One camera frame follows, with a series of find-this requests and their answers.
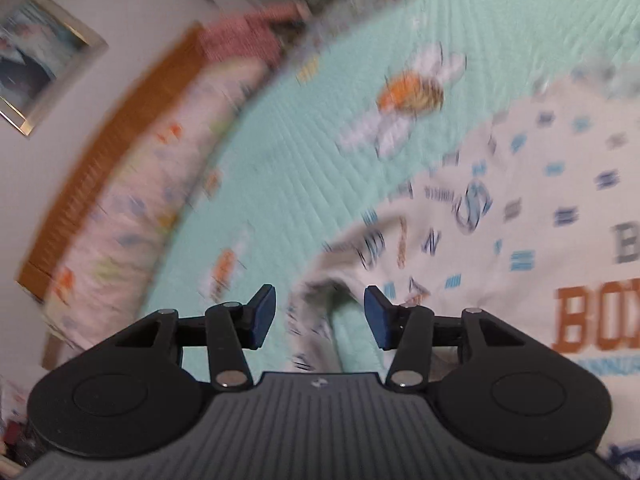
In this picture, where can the wooden orange headboard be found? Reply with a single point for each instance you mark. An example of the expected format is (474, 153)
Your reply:
(150, 97)

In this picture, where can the floral pink long pillow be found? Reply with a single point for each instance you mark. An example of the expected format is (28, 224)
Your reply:
(101, 282)

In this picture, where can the framed wall picture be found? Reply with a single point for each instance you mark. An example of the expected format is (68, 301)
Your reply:
(43, 50)

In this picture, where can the white patterned child's shirt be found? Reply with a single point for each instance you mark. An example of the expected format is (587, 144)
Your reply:
(534, 217)

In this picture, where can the mint green quilted bedspread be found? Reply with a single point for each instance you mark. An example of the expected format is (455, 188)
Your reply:
(313, 156)

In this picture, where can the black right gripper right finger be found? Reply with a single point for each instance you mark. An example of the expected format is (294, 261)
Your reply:
(425, 346)

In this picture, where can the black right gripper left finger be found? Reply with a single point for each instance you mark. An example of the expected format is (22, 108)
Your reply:
(226, 331)

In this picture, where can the red patterned folded cloth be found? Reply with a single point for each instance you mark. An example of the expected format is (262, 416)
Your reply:
(251, 35)

